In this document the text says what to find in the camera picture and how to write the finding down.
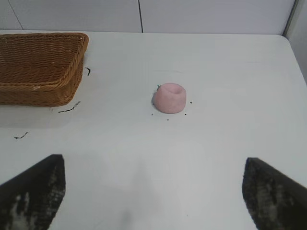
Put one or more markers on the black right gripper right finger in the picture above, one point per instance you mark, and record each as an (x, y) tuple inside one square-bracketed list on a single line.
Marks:
[(275, 198)]

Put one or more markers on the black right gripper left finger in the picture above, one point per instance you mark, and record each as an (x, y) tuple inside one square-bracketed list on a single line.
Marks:
[(31, 196)]

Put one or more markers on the pink peach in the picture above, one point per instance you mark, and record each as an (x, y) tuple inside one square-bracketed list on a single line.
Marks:
[(169, 100)]

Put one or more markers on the brown woven wicker basket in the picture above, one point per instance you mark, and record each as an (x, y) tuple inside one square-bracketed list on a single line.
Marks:
[(36, 72)]

